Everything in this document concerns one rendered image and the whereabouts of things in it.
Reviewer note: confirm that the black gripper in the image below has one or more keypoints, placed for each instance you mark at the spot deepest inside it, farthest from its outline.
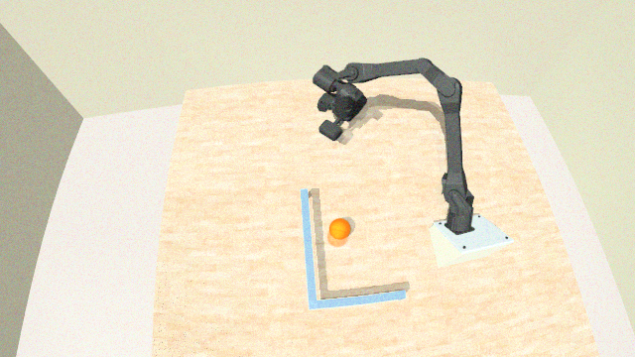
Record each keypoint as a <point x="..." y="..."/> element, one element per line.
<point x="330" y="129"/>

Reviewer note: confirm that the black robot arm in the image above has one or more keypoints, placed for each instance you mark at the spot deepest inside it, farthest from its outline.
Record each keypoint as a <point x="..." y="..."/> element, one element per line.
<point x="449" y="89"/>

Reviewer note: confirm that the orange ball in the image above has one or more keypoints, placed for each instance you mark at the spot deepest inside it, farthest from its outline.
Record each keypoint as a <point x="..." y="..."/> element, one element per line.
<point x="340" y="224"/>

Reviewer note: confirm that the translucent pale yellow ball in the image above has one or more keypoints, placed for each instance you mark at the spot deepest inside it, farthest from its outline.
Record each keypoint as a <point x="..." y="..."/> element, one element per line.
<point x="337" y="237"/>

